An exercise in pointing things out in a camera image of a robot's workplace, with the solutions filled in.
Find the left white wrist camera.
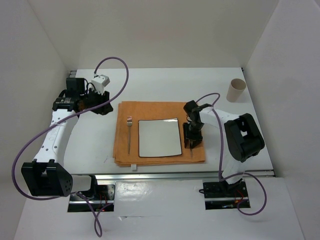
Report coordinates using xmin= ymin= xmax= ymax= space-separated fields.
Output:
xmin=91 ymin=74 xmax=110 ymax=95

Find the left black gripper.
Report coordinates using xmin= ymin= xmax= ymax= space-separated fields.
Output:
xmin=80 ymin=86 xmax=113 ymax=116

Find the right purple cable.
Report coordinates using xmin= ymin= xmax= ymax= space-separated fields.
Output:
xmin=194 ymin=93 xmax=268 ymax=216

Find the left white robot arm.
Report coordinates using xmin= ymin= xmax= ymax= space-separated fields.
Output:
xmin=21 ymin=75 xmax=110 ymax=197

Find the purple cable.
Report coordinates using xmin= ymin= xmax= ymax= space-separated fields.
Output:
xmin=194 ymin=93 xmax=268 ymax=216
xmin=11 ymin=56 xmax=130 ymax=237

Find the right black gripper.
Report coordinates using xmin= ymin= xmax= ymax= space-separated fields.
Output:
xmin=183 ymin=121 xmax=205 ymax=148

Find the beige paper cup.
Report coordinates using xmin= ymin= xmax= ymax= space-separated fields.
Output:
xmin=226 ymin=78 xmax=247 ymax=103

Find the orange cloth placemat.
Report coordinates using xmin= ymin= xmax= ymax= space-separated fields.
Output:
xmin=113 ymin=101 xmax=206 ymax=167

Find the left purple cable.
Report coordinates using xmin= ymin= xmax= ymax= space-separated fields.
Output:
xmin=11 ymin=56 xmax=130 ymax=237

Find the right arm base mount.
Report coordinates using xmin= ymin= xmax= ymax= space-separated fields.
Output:
xmin=198 ymin=179 xmax=251 ymax=210

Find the aluminium rail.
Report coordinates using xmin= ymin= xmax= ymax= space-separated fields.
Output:
xmin=59 ymin=69 xmax=275 ymax=183

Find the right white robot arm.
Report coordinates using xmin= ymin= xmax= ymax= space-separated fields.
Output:
xmin=182 ymin=100 xmax=265 ymax=196

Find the white square plate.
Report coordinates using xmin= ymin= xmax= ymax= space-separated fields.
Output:
xmin=138 ymin=117 xmax=182 ymax=158

